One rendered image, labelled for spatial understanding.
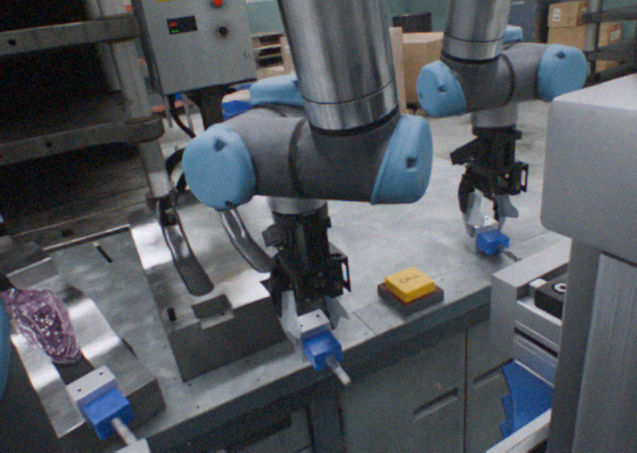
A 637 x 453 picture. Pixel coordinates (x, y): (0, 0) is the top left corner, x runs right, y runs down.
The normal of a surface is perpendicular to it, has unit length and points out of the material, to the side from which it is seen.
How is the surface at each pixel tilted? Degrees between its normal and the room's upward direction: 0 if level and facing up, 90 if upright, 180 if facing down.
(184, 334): 90
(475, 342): 90
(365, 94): 101
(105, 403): 0
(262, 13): 90
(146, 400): 90
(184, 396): 0
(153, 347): 0
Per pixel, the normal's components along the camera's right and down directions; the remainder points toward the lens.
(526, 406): -0.12, -0.90
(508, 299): -0.87, 0.29
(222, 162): -0.42, 0.42
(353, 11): 0.37, 0.51
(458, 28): -0.72, 0.47
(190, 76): 0.44, 0.33
